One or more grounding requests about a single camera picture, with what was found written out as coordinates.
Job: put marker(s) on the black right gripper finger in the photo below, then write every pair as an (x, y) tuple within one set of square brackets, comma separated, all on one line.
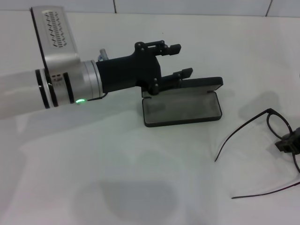
[(297, 134), (287, 145)]

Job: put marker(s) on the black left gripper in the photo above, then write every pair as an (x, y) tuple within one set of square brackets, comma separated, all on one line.
[(131, 70)]

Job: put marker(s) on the silver gripper connector post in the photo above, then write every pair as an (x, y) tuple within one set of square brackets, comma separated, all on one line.
[(103, 55)]

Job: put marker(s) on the black glasses case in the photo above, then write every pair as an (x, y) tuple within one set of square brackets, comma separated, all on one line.
[(182, 110)]

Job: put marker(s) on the black glasses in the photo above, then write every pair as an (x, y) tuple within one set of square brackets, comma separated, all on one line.
[(270, 110)]

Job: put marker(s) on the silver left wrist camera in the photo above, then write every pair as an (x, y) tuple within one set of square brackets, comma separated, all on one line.
[(58, 30)]

